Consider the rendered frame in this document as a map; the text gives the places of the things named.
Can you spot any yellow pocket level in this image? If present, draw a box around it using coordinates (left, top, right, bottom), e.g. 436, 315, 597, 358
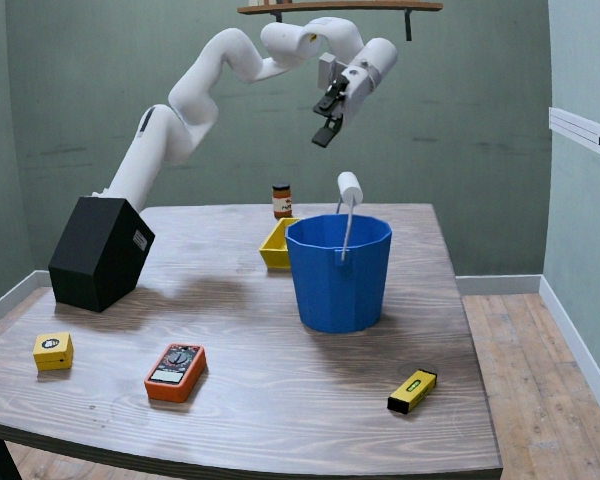
387, 369, 437, 415

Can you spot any small orange jar with black lid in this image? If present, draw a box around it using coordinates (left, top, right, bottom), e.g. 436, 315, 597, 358
272, 183, 292, 218

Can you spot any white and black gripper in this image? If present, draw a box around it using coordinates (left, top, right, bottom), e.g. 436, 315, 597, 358
312, 66, 375, 148

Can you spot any small yellow box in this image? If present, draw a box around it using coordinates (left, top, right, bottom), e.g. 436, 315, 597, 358
33, 332, 74, 371

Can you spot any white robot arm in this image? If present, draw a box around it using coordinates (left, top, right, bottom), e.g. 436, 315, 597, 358
91, 17, 398, 215

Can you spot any yellow rectangular tray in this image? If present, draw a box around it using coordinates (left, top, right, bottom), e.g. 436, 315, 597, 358
258, 218, 305, 268

